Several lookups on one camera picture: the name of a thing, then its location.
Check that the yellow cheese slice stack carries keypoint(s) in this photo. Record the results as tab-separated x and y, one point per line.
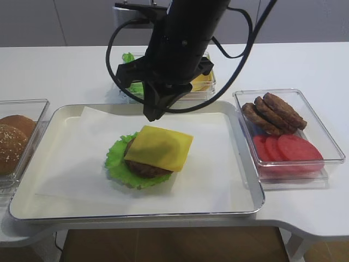
202	82

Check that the clear lettuce and cheese box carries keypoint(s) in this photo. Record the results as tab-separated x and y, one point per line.
200	95

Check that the green lettuce in box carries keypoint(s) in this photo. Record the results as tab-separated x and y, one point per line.
136	87

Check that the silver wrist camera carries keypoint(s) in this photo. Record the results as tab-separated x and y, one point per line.
133	16

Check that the clear bun box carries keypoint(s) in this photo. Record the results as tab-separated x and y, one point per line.
34	109

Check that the brown meat patty on tray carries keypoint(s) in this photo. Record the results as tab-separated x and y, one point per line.
143	170

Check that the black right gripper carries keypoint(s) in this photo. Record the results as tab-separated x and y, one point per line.
180	36

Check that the clear patty and tomato box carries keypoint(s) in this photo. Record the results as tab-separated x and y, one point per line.
288	174

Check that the red tomato slice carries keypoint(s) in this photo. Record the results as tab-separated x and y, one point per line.
260	144
294	148
272	149

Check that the middle brown meat patty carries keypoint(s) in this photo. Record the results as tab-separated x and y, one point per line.
272	117

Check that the front red tomato slice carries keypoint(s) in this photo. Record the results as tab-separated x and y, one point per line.
294	148

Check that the back red tomato slice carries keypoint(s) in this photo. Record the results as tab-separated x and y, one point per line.
260	144

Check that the sesame bun top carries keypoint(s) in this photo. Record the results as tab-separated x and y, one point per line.
13	143

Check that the top brown meat patty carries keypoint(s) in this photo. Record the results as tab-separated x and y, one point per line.
285	111

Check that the green lettuce leaf on tray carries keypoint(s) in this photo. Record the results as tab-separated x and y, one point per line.
118	170

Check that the white paper sheet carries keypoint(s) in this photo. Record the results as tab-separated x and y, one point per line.
204	184

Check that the middle red tomato slice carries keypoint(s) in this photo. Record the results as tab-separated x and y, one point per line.
272	149

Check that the plain brown bun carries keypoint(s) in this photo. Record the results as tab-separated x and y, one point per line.
23	123

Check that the bottom brown meat patty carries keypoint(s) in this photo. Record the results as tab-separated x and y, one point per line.
250	112

